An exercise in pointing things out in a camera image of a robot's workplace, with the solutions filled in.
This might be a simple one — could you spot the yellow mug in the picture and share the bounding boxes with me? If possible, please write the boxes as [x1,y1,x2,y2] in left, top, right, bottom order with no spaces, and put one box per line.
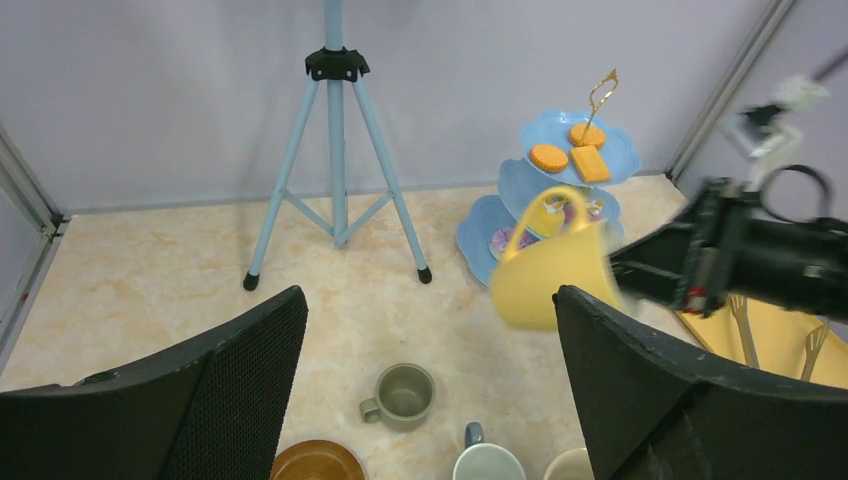
[488,186,635,331]

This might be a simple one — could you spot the pink cupcake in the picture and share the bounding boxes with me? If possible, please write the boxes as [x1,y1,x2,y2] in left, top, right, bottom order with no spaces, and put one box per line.
[563,200,604,225]

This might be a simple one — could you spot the purple donut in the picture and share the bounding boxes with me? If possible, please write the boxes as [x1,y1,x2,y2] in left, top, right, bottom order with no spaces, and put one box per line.
[489,227,538,261]

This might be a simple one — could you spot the metal tongs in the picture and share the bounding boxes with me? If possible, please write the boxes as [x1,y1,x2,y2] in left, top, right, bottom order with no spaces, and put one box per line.
[727,295,833,382]

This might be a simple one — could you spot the large cream mug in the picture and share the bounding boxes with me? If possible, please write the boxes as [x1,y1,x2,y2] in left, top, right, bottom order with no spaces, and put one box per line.
[542,447,595,480]

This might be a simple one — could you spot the small olive cup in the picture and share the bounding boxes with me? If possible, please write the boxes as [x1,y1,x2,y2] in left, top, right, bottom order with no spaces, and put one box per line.
[359,363,436,432]

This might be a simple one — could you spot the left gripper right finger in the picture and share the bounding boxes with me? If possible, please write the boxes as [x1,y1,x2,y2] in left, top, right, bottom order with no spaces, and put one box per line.
[553,286,847,479]

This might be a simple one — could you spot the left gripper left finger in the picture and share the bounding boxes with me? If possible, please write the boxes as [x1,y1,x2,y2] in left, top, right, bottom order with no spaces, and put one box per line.
[1,286,308,479]

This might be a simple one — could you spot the yellow serving tray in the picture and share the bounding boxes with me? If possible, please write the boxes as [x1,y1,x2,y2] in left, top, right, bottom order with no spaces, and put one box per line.
[677,299,847,389]

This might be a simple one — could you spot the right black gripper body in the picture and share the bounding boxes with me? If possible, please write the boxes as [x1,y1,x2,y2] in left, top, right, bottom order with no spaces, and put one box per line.
[610,177,753,317]

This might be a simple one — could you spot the yellow cupcake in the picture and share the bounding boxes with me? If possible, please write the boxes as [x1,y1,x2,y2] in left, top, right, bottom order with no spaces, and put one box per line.
[529,196,569,239]

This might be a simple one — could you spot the small grey-blue cup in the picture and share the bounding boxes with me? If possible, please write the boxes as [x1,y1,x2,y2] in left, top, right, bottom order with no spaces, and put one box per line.
[452,422,527,480]

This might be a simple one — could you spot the blue tripod stand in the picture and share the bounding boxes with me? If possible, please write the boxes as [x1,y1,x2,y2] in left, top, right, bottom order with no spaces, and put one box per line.
[242,1,433,291]

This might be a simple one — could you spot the blue three-tier cake stand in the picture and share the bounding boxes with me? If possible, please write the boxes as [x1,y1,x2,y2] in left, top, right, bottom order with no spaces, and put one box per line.
[455,68,644,288]

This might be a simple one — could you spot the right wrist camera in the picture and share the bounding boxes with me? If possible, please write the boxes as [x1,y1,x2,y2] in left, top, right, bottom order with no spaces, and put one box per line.
[718,74,830,191]

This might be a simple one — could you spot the brown coaster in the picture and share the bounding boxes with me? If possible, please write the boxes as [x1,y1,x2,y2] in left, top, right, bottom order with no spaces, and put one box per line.
[270,439,366,480]

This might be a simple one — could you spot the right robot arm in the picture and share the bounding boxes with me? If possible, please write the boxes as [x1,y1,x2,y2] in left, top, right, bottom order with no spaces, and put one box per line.
[610,177,847,322]

